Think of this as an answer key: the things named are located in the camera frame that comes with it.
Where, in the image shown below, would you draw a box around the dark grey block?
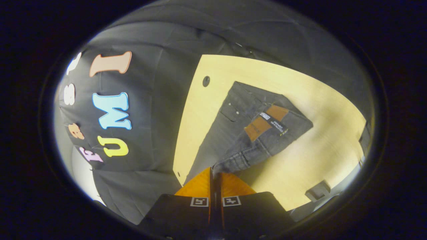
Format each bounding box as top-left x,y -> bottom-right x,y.
305,180 -> 331,201

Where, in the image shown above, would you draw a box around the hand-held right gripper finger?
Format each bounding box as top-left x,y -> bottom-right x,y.
138,167 -> 217,240
216,172 -> 295,240

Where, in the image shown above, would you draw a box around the black backdrop cloth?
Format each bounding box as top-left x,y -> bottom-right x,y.
55,0 -> 371,224

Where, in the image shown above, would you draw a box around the black denim jeans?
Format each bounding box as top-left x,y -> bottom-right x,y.
185,81 -> 314,184

